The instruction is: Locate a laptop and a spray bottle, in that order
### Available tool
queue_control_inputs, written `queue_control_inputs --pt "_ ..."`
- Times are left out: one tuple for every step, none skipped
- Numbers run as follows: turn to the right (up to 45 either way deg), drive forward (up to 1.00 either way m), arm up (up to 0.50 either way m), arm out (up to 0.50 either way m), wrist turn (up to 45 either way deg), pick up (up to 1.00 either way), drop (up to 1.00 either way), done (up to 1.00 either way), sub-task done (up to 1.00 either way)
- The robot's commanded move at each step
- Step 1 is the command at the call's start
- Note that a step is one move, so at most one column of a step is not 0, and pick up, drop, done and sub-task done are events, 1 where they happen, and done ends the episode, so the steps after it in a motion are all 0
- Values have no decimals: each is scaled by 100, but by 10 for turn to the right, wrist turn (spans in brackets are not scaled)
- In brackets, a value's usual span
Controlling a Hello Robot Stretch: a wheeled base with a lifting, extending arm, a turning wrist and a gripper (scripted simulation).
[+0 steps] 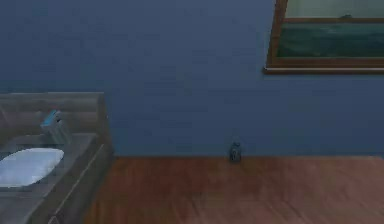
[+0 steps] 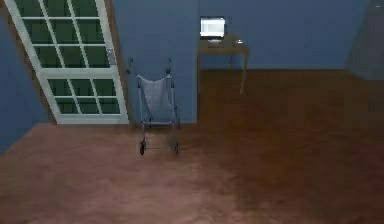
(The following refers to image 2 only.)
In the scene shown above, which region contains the white glass-paned door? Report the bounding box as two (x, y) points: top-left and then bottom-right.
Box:
(3, 0), (130, 125)

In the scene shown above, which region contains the brown wooden table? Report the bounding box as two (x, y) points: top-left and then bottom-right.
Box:
(197, 33), (251, 96)

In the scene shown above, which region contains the grey door handle plate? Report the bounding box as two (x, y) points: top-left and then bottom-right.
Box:
(106, 47), (117, 66)

